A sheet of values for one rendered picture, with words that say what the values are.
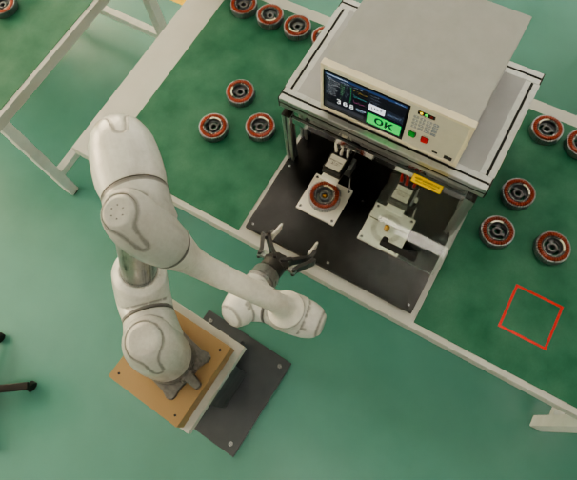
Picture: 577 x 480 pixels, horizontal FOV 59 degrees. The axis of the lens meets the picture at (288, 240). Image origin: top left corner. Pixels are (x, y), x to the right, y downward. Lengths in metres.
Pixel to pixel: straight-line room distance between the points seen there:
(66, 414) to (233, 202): 1.37
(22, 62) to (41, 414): 1.58
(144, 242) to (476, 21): 1.07
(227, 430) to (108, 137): 1.68
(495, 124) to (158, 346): 1.15
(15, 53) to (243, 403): 1.81
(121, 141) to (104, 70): 2.34
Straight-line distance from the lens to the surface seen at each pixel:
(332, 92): 1.51
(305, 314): 1.37
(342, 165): 1.72
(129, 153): 1.03
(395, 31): 1.51
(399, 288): 1.74
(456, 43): 1.51
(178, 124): 2.08
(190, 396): 1.67
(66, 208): 2.99
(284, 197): 1.84
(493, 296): 1.82
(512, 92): 1.72
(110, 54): 3.43
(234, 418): 2.45
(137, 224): 0.93
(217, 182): 1.92
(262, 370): 2.45
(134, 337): 1.46
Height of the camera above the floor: 2.44
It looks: 70 degrees down
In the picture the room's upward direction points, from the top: 11 degrees counter-clockwise
